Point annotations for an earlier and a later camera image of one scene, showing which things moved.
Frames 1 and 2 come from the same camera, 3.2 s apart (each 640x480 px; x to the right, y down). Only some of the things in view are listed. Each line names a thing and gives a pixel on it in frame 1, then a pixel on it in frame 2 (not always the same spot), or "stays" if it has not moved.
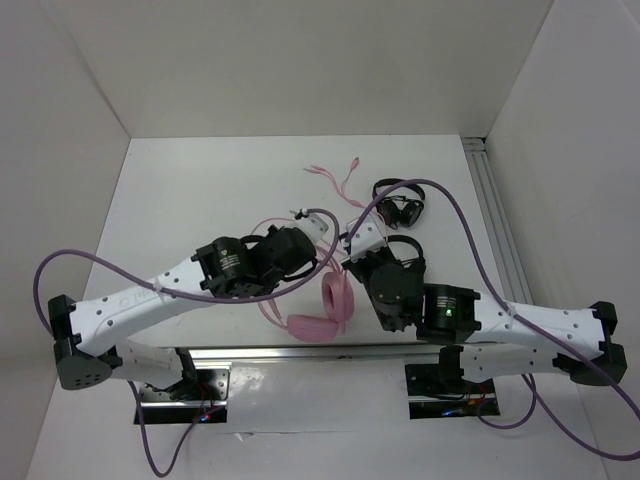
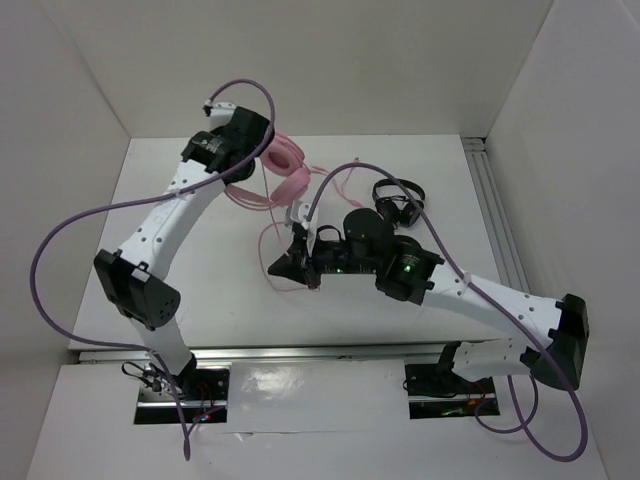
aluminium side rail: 497,222 stays
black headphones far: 399,210 stays
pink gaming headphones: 338,301 -> 284,157
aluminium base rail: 209,359 stays
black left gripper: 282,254 -> 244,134
